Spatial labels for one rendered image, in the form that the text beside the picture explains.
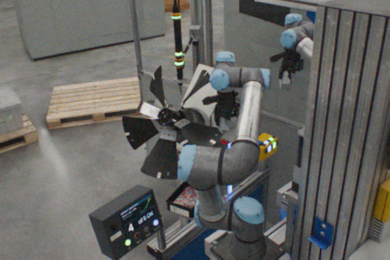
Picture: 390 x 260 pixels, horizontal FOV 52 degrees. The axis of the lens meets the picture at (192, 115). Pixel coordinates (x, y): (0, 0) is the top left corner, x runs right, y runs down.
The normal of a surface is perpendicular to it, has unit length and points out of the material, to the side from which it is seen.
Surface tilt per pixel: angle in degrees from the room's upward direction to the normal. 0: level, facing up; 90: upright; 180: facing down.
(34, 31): 90
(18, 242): 0
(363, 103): 90
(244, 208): 7
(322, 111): 90
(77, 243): 0
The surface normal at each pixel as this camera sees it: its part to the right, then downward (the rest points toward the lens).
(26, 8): 0.48, 0.39
